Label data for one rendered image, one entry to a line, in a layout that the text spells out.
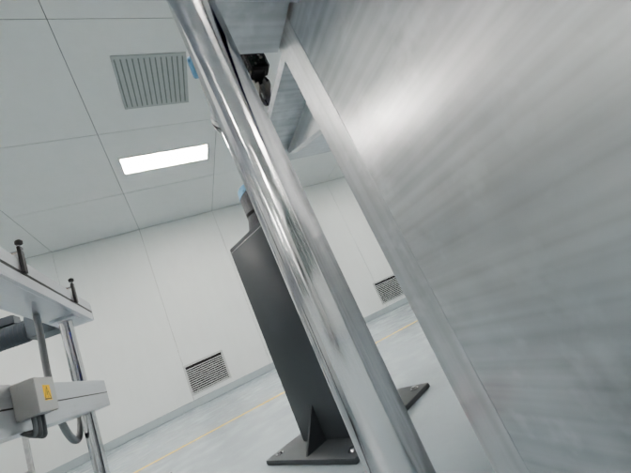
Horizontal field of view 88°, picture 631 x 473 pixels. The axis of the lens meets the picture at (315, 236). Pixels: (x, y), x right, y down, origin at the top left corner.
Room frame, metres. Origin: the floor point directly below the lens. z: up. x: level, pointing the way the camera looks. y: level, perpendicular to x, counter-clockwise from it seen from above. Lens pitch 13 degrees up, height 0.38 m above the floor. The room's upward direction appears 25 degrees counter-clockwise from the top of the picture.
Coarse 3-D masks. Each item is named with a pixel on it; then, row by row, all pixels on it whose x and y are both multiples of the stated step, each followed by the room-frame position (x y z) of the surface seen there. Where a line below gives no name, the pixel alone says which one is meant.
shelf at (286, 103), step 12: (288, 72) 0.59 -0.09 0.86; (276, 84) 0.62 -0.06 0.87; (288, 84) 0.62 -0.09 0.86; (276, 96) 0.64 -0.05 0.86; (288, 96) 0.66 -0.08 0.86; (300, 96) 0.67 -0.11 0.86; (276, 108) 0.68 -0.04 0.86; (288, 108) 0.70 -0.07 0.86; (300, 108) 0.72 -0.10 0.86; (276, 120) 0.72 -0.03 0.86; (288, 120) 0.74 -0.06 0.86; (288, 132) 0.79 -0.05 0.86; (288, 144) 0.85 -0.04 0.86; (312, 144) 0.91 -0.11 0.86; (324, 144) 0.94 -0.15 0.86; (288, 156) 0.91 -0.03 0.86; (300, 156) 0.95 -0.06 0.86
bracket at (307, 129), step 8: (304, 112) 0.72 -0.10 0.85; (304, 120) 0.74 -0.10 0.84; (312, 120) 0.71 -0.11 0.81; (296, 128) 0.79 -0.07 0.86; (304, 128) 0.75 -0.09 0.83; (312, 128) 0.72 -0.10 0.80; (296, 136) 0.80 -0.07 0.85; (304, 136) 0.77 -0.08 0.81; (312, 136) 0.75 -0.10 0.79; (296, 144) 0.82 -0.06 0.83; (304, 144) 0.81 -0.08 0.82; (288, 152) 0.88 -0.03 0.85
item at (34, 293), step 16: (16, 240) 0.92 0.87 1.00; (0, 256) 0.82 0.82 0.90; (0, 272) 0.80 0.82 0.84; (16, 272) 0.89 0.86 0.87; (32, 272) 1.00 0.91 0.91; (0, 288) 0.88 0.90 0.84; (16, 288) 0.92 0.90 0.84; (32, 288) 0.97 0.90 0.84; (48, 288) 1.10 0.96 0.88; (64, 288) 1.27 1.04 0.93; (0, 304) 0.97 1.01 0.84; (16, 304) 1.03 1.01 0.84; (32, 304) 1.08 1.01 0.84; (48, 304) 1.14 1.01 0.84; (64, 304) 1.22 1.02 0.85; (80, 304) 1.43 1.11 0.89; (48, 320) 1.30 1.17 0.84; (80, 320) 1.49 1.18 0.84
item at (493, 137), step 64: (320, 0) 0.39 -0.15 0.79; (384, 0) 0.32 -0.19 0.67; (448, 0) 0.27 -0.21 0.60; (512, 0) 0.23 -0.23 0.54; (576, 0) 0.21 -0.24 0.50; (320, 64) 0.45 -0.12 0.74; (384, 64) 0.36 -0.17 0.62; (448, 64) 0.30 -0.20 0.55; (512, 64) 0.26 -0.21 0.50; (576, 64) 0.23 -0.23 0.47; (384, 128) 0.41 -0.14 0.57; (448, 128) 0.33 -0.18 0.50; (512, 128) 0.28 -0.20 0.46; (576, 128) 0.25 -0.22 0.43; (384, 192) 0.46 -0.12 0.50; (448, 192) 0.37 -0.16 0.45; (512, 192) 0.31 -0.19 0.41; (576, 192) 0.27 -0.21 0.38; (448, 256) 0.42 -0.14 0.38; (512, 256) 0.35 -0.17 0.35; (576, 256) 0.30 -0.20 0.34; (512, 320) 0.38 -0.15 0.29; (576, 320) 0.33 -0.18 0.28; (512, 384) 0.43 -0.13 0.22; (576, 384) 0.36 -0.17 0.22; (576, 448) 0.39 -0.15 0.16
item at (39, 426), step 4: (40, 416) 0.85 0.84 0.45; (44, 416) 0.86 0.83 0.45; (32, 420) 0.81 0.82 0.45; (36, 420) 0.81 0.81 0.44; (40, 420) 0.84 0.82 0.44; (44, 420) 0.86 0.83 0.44; (32, 424) 0.81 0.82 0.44; (36, 424) 0.81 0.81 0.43; (40, 424) 0.83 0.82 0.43; (44, 424) 0.86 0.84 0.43; (36, 428) 0.81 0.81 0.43; (40, 428) 0.83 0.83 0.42; (44, 428) 0.85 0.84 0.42; (24, 432) 0.81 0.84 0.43; (28, 432) 0.83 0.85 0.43; (32, 432) 0.83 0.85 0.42; (36, 432) 0.81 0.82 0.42; (40, 432) 0.83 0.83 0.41; (44, 432) 0.85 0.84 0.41; (24, 436) 0.81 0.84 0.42; (28, 436) 0.81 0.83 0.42; (32, 436) 0.81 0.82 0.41; (36, 436) 0.83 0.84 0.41; (40, 436) 0.84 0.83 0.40; (44, 436) 0.86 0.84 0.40
